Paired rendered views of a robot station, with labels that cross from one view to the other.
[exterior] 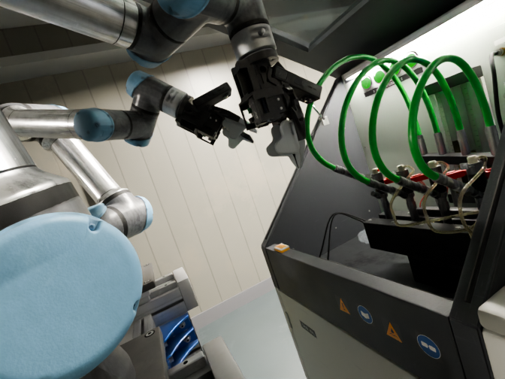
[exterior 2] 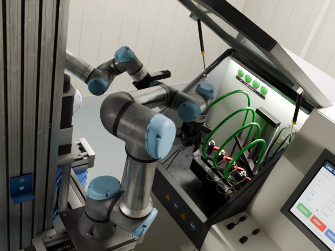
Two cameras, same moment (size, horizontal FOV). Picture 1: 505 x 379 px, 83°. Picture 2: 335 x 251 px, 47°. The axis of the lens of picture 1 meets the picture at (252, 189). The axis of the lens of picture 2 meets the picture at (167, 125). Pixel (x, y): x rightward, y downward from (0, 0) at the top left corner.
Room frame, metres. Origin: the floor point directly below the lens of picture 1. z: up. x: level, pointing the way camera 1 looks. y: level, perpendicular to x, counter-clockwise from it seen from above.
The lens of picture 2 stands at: (-0.65, 0.51, 2.26)
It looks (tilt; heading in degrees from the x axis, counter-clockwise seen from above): 35 degrees down; 338
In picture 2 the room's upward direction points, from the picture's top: 16 degrees clockwise
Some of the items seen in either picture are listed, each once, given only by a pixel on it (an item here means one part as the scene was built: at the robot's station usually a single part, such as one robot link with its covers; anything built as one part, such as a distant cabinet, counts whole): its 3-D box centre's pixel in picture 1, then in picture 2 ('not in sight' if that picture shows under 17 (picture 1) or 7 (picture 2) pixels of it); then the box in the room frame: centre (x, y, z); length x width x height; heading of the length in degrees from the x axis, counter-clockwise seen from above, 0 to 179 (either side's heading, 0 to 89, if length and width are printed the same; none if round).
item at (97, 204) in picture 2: not in sight; (104, 196); (0.31, 0.28, 1.20); 0.13 x 0.12 x 0.14; 48
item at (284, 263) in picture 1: (334, 293); (165, 188); (0.67, -0.11, 0.87); 0.62 x 0.04 x 0.16; 22
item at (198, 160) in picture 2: (438, 248); (215, 186); (0.65, -0.38, 0.91); 0.34 x 0.10 x 0.15; 22
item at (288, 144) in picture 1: (288, 145); (187, 151); (0.52, -0.09, 1.25); 0.06 x 0.03 x 0.09; 112
